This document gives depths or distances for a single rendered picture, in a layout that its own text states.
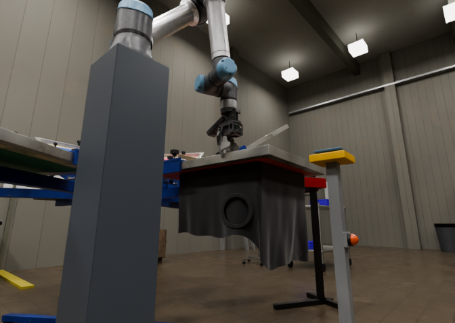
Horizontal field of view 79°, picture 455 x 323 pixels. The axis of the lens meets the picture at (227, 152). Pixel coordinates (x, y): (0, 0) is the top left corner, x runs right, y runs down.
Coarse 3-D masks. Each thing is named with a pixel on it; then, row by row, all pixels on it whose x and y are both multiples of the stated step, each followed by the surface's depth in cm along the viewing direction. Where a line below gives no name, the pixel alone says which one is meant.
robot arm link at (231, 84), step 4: (232, 80) 123; (224, 84) 120; (228, 84) 121; (232, 84) 122; (236, 84) 125; (224, 88) 120; (228, 88) 121; (232, 88) 122; (236, 88) 124; (224, 92) 121; (228, 92) 121; (232, 92) 121; (236, 92) 123; (220, 96) 122; (224, 96) 121; (228, 96) 120; (232, 96) 121; (236, 96) 123; (220, 100) 124; (236, 100) 123
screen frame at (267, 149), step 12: (216, 156) 120; (228, 156) 115; (240, 156) 111; (252, 156) 108; (264, 156) 107; (276, 156) 107; (288, 156) 116; (192, 168) 130; (300, 168) 129; (312, 168) 134; (324, 168) 147
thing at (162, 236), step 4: (160, 232) 497; (164, 232) 503; (160, 236) 496; (164, 236) 501; (160, 240) 494; (164, 240) 500; (160, 244) 493; (164, 244) 499; (160, 248) 492; (164, 248) 497; (160, 252) 491; (164, 252) 496; (160, 256) 489; (164, 256) 495; (160, 260) 498
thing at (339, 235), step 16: (320, 160) 102; (336, 160) 101; (352, 160) 103; (336, 176) 101; (336, 192) 100; (336, 208) 99; (336, 224) 98; (336, 240) 97; (336, 256) 96; (336, 272) 95; (352, 304) 92; (352, 320) 90
